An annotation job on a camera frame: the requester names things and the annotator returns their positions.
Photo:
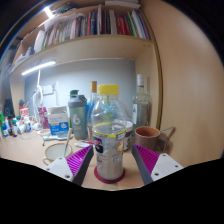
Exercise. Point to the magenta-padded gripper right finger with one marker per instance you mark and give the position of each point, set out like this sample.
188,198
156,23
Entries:
146,158

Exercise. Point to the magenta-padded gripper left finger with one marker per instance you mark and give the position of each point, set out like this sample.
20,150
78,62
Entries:
78,160

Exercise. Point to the clear yellow-capped drink bottle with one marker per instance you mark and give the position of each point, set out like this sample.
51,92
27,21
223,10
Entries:
109,146

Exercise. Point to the brown mug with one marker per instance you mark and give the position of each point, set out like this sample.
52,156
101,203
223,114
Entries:
146,136

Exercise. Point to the spoon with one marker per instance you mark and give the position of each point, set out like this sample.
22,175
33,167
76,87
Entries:
68,140

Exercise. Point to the cream ceramic cup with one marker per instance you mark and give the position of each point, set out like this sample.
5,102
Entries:
55,151

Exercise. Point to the flat round red coaster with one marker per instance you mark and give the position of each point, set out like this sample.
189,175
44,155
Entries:
122,176

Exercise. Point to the white and blue carton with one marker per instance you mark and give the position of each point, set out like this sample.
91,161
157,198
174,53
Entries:
58,121

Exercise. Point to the clear glass bottle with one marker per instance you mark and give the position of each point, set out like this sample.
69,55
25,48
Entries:
141,110

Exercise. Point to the pink cup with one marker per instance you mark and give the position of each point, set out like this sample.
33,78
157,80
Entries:
43,118

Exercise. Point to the clear bottle with tan cap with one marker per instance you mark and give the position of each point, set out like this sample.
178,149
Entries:
93,96

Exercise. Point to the red and white can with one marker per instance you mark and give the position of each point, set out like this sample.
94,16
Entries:
23,113

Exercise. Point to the white desk lamp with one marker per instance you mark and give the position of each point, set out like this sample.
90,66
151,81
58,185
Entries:
38,93

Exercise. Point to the under-shelf light strip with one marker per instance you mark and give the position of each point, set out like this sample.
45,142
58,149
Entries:
38,67

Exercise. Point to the wooden shelf unit with books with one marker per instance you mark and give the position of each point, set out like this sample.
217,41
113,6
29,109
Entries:
100,43

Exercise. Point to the ceiling light strip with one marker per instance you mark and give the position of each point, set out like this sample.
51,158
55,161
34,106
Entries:
48,12

